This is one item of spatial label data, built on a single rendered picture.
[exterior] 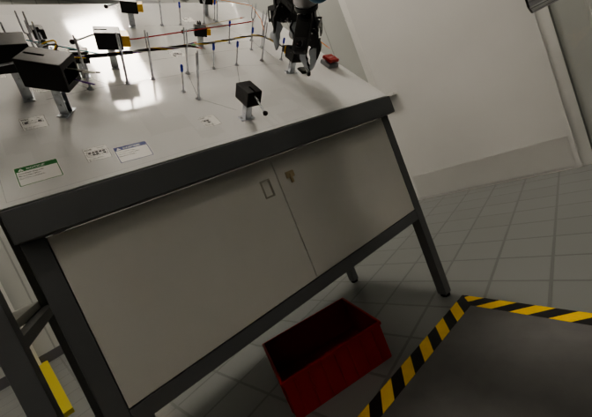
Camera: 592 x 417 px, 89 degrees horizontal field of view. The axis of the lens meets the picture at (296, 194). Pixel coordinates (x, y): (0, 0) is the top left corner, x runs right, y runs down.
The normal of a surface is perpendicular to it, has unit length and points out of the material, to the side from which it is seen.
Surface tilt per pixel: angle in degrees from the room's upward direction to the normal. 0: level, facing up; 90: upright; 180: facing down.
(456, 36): 90
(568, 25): 90
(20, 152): 52
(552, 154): 90
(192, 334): 90
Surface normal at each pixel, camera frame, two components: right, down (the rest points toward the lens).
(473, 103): -0.63, 0.32
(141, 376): 0.53, -0.14
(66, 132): 0.19, -0.68
